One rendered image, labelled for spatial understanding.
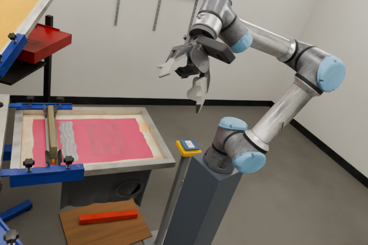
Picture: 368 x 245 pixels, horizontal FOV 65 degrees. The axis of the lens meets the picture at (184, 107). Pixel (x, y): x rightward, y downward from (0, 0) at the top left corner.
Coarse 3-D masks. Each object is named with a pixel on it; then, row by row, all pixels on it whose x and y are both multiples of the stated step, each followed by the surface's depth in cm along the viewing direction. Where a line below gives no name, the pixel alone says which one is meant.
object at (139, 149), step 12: (36, 144) 149; (60, 144) 153; (84, 144) 158; (132, 144) 169; (144, 144) 172; (36, 156) 142; (84, 156) 150; (96, 156) 152; (108, 156) 155; (120, 156) 157; (132, 156) 159; (144, 156) 162
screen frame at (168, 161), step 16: (16, 112) 162; (32, 112) 169; (64, 112) 177; (80, 112) 181; (96, 112) 186; (112, 112) 191; (128, 112) 196; (144, 112) 197; (16, 128) 151; (16, 144) 140; (160, 144) 170; (16, 160) 132; (144, 160) 154; (160, 160) 157
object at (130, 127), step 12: (36, 120) 166; (60, 120) 172; (72, 120) 175; (84, 120) 178; (96, 120) 181; (108, 120) 184; (120, 120) 188; (132, 120) 191; (36, 132) 157; (60, 132) 162; (84, 132) 167; (132, 132) 179
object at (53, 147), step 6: (48, 108) 161; (48, 114) 157; (48, 120) 153; (54, 120) 153; (48, 126) 153; (54, 126) 149; (48, 132) 152; (54, 132) 144; (54, 138) 140; (54, 144) 137; (54, 150) 136; (54, 156) 138
